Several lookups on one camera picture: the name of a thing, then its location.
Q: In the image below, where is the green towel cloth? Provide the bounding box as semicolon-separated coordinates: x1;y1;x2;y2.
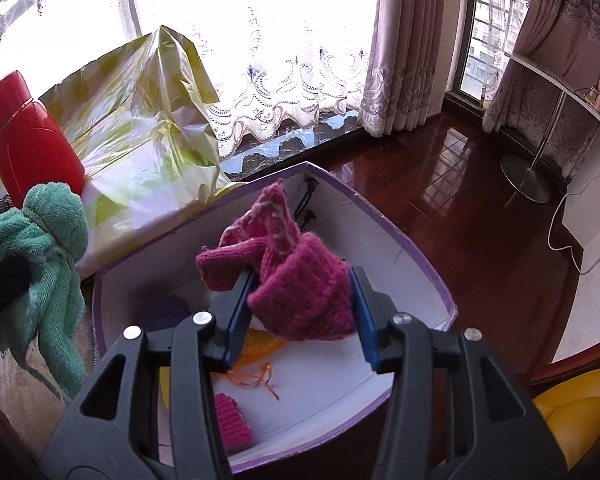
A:
0;182;88;401

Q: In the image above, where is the magenta knitted mitten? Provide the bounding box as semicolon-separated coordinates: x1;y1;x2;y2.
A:
196;182;355;341
214;393;254;453

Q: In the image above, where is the purple knitted hat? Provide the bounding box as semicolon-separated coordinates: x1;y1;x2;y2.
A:
138;294;189;332

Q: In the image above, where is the magenta knitted mitten in box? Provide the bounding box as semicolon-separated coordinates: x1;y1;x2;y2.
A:
214;393;254;453

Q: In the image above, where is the yellow cushion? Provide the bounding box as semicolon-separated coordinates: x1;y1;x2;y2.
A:
533;368;600;470

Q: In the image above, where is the orange yellow cloth in box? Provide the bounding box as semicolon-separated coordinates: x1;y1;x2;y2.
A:
226;326;289;401

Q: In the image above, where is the red thermos jug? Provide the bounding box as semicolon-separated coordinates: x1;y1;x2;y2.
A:
0;70;85;208

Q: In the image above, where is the yellow checkered plastic tablecloth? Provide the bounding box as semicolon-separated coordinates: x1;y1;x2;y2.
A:
40;26;237;278

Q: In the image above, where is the white round standing table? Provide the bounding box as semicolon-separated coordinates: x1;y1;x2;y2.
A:
501;53;600;204

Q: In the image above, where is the right pink floral curtain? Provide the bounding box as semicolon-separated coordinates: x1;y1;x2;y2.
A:
358;0;444;138

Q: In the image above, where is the white sheer lace curtain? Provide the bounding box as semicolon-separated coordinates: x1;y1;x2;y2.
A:
0;0;377;157

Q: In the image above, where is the far pink curtain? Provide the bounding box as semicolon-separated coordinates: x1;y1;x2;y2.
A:
482;0;600;181

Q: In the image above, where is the white power cable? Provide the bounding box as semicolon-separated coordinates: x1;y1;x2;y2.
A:
546;138;600;276

